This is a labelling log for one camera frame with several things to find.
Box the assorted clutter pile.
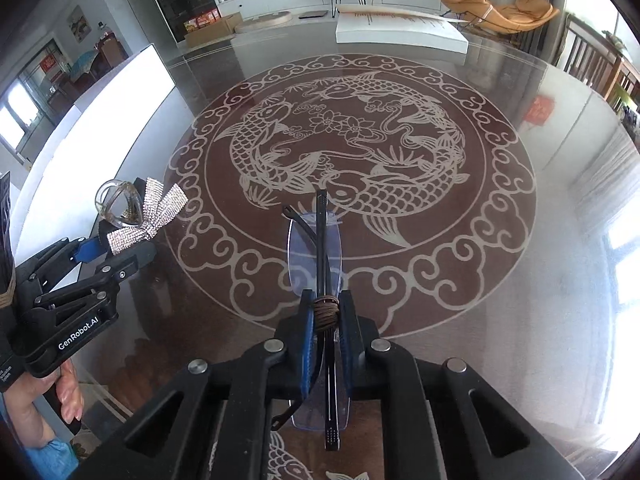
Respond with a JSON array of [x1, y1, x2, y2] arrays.
[[617, 102, 640, 146]]

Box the framed wall painting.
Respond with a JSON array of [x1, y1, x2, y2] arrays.
[[67, 5, 92, 42]]

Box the beige cardboard sheet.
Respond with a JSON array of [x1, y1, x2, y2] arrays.
[[334, 4, 468, 23]]

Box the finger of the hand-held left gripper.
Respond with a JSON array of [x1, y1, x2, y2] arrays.
[[15, 237, 108, 291], [32, 242, 156, 311]]

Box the wooden chair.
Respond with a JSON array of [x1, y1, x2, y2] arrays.
[[562, 14, 626, 101]]

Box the white door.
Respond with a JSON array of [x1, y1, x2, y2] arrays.
[[116, 0, 151, 56]]

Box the orange lounge chair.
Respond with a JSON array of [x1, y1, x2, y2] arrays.
[[440, 0, 561, 36]]

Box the clear hair clip rhinestone bow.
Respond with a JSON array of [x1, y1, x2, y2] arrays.
[[95, 177, 188, 256]]

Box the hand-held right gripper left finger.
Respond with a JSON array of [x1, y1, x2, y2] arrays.
[[80, 287, 321, 480]]

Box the person's left hand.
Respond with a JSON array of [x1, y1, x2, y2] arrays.
[[0, 360, 85, 441]]

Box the brown cardboard box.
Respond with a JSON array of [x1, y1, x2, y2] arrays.
[[184, 12, 244, 47]]

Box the brown cord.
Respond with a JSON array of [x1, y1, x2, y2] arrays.
[[310, 297, 342, 333]]

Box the white storage box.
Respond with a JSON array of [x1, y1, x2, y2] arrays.
[[10, 44, 176, 271]]

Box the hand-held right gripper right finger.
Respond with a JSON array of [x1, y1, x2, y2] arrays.
[[340, 290, 566, 480]]

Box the round beige floor cushion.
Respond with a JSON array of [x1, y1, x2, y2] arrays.
[[235, 10, 291, 35]]

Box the black frame glasses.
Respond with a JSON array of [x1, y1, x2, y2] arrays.
[[272, 187, 351, 453]]

